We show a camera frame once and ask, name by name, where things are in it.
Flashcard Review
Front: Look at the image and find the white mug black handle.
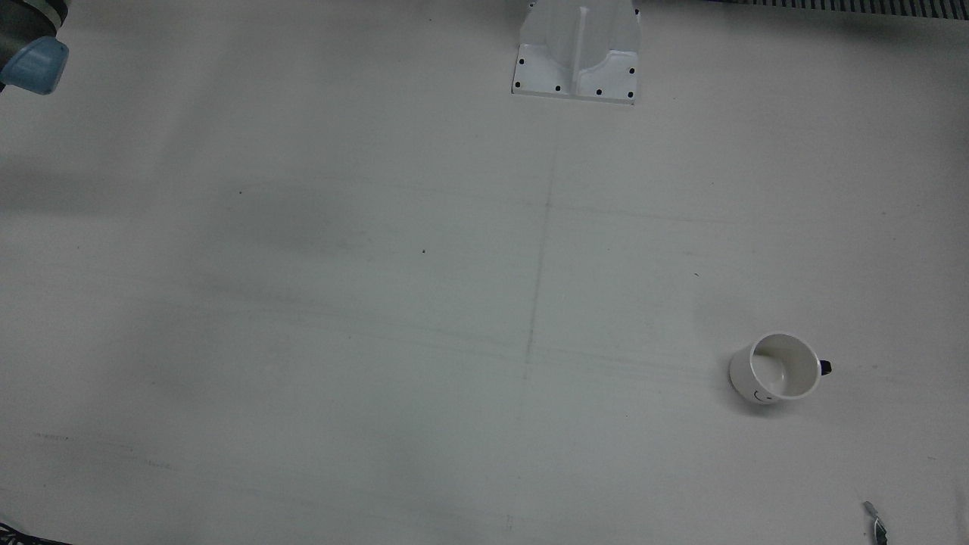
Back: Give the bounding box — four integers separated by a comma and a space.
728, 332, 833, 406

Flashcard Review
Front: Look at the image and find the small metal tool tip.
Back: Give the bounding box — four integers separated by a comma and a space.
863, 500, 890, 545

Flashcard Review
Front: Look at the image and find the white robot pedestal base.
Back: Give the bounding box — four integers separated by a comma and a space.
511, 0, 643, 105

